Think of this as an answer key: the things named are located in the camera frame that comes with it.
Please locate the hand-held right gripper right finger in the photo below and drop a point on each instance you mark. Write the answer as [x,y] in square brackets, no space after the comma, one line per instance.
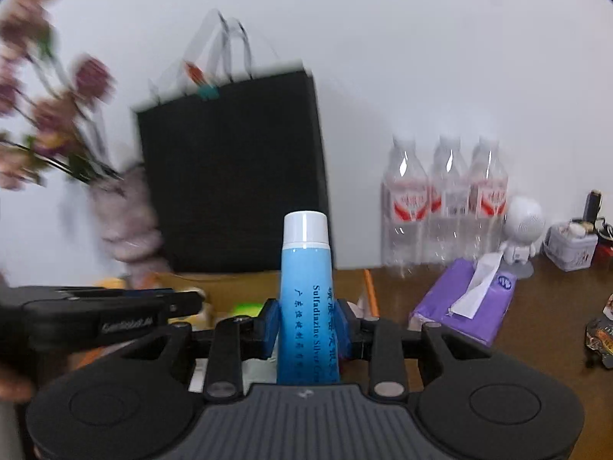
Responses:
[346,330]

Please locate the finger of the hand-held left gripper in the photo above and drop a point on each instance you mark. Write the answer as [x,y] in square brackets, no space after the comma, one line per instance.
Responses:
[182,302]

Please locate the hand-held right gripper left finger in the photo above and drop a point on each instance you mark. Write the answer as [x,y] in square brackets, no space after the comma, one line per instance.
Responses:
[268,328]

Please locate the red cardboard box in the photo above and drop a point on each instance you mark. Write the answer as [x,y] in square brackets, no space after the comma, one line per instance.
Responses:
[230,287]

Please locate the blue cream tube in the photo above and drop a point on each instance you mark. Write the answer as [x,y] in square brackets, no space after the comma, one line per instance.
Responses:
[306,287]

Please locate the person's left hand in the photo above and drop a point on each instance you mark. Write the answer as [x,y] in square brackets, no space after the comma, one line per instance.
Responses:
[14,383]

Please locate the purple tissue pack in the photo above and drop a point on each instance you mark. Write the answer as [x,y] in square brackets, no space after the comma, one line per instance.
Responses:
[440,316]

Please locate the purple ceramic vase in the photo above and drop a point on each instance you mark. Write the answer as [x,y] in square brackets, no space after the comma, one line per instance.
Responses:
[129,220]

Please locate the black paper bag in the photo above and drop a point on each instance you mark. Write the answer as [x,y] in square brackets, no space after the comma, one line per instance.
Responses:
[230,177]

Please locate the clear water bottle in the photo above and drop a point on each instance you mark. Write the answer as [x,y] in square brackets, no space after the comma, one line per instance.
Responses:
[450,206]
[489,201]
[404,211]

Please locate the white robot figurine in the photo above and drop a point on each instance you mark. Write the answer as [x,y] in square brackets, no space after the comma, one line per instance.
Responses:
[524,220]

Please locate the dried pink flowers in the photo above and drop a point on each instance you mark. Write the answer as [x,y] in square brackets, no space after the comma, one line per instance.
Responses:
[52,115]

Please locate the white tin box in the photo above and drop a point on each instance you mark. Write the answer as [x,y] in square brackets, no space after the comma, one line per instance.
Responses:
[570,247]

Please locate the shiny snack packet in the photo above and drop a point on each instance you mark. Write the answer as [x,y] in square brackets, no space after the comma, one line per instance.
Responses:
[601,335]

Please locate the small red box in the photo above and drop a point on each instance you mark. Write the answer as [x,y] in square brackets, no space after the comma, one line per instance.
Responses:
[606,251]

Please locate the black adapter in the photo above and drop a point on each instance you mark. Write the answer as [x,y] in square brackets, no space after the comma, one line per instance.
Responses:
[592,206]

